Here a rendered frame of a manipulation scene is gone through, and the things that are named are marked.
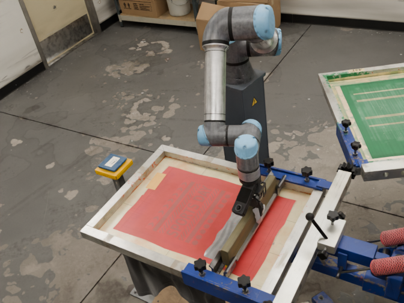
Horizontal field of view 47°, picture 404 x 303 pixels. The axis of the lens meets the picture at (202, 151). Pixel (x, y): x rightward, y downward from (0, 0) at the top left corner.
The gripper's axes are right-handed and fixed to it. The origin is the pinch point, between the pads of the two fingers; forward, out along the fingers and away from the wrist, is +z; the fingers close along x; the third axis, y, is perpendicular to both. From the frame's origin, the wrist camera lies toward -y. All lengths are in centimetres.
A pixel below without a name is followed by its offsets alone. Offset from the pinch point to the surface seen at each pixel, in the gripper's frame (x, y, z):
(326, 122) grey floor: 36, 202, 101
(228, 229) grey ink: 8.0, -3.7, 4.5
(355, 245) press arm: -37.3, 0.0, -3.3
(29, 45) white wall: 367, 198, 66
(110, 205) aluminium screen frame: 58, -13, 2
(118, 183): 76, 10, 15
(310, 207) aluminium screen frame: -16.8, 15.9, 1.8
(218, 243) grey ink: 8.6, -10.8, 4.9
